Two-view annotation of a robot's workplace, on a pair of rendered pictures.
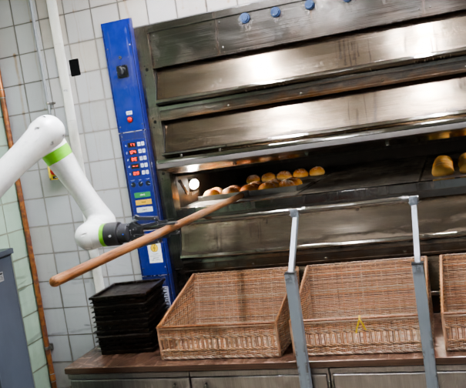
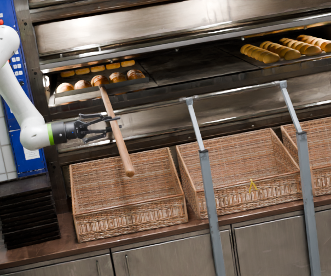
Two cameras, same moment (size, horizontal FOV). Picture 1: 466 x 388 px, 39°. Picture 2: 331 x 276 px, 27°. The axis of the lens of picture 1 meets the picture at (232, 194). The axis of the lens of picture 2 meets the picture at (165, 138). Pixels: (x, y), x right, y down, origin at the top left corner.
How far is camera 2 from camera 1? 1.34 m
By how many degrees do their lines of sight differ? 26
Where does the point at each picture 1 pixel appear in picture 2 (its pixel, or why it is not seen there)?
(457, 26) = not seen: outside the picture
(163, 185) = (35, 85)
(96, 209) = (32, 112)
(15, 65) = not seen: outside the picture
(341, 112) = (201, 12)
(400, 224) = (249, 104)
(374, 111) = (228, 11)
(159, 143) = (29, 44)
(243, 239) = not seen: hidden behind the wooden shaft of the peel
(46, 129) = (10, 40)
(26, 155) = not seen: outside the picture
